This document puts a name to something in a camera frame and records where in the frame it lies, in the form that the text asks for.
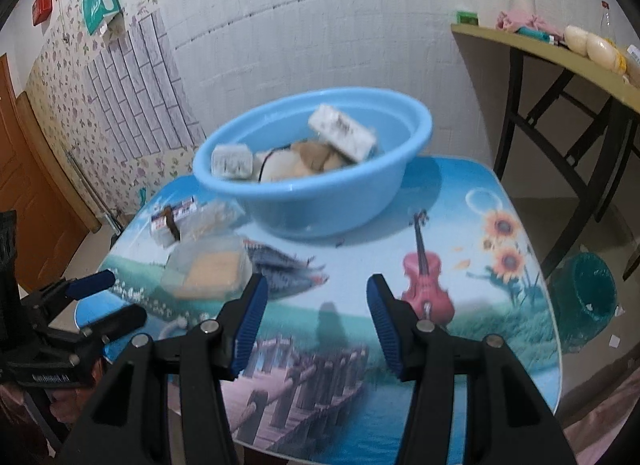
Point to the green trash bin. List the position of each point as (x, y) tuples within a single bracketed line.
[(585, 295)]

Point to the scenic printed desktop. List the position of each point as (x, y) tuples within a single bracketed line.
[(350, 270)]

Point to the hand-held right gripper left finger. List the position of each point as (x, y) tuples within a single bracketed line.
[(247, 325)]

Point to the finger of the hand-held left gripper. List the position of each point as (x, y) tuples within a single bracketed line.
[(92, 282), (122, 317)]

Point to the wooden door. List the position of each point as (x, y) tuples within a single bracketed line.
[(30, 185)]

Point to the green box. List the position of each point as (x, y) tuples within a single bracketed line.
[(467, 18)]

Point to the white plush rabbit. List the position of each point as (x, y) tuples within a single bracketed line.
[(280, 167)]

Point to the clear bag with yellow item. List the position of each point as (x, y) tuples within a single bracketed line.
[(210, 270)]

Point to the teal plastic item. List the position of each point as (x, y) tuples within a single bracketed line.
[(142, 196)]

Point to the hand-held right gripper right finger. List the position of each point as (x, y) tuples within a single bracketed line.
[(382, 325)]

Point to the wooden side table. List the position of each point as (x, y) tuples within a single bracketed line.
[(530, 47)]

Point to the dark printed packet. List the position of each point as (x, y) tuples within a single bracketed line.
[(285, 262)]

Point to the green hanging bag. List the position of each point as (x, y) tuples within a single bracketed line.
[(100, 5)]

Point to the grey metal rod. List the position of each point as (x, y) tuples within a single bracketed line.
[(90, 190)]

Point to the person's left forearm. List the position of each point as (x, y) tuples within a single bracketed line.
[(15, 410)]

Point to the red wall box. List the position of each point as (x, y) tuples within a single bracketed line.
[(42, 7)]

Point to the teal tube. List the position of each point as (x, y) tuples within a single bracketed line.
[(532, 34)]

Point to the red white labelled packet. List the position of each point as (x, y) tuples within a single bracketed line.
[(167, 220)]

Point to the clear bag of cotton swabs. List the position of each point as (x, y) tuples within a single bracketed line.
[(215, 217)]

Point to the pink cloth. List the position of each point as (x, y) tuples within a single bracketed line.
[(520, 21)]

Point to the blue plastic basin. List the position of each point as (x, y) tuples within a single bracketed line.
[(300, 205)]

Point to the white rectangular box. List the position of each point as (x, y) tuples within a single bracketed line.
[(342, 134)]

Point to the brown plush bear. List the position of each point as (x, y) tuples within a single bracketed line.
[(315, 157)]

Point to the clear plastic box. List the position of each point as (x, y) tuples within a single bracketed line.
[(230, 162)]

